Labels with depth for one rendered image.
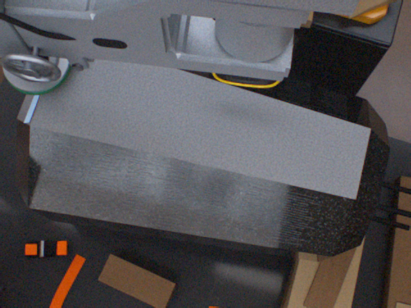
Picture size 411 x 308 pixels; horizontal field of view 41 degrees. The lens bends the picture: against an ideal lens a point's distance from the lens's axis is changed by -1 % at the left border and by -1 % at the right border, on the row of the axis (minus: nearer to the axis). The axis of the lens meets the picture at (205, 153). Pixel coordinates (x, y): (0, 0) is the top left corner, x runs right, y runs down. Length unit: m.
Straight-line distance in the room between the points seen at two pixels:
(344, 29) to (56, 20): 1.05
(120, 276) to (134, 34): 1.30
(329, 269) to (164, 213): 0.78
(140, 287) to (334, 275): 0.78
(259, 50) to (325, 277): 1.22
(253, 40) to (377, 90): 1.58
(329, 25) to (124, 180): 0.87
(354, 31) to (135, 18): 0.98
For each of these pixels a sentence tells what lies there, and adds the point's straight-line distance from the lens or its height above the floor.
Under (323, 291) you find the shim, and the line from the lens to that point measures 2.29.
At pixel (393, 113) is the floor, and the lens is 2.75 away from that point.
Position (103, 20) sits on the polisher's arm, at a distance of 1.26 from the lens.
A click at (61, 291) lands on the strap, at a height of 0.02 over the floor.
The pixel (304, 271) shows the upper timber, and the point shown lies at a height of 0.21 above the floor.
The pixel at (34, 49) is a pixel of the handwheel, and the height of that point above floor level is 1.19.
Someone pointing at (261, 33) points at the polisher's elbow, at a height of 1.38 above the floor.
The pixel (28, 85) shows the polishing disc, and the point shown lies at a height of 0.86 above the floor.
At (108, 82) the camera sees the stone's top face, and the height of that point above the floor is 0.80.
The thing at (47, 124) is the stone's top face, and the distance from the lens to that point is 1.81.
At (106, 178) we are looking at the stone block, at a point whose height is 0.71.
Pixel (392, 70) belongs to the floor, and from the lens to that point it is 2.82.
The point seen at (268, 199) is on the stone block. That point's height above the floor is 0.75.
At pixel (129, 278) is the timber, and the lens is 2.35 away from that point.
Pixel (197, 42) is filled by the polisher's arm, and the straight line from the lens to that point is 1.38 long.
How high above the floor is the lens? 2.46
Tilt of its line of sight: 75 degrees down
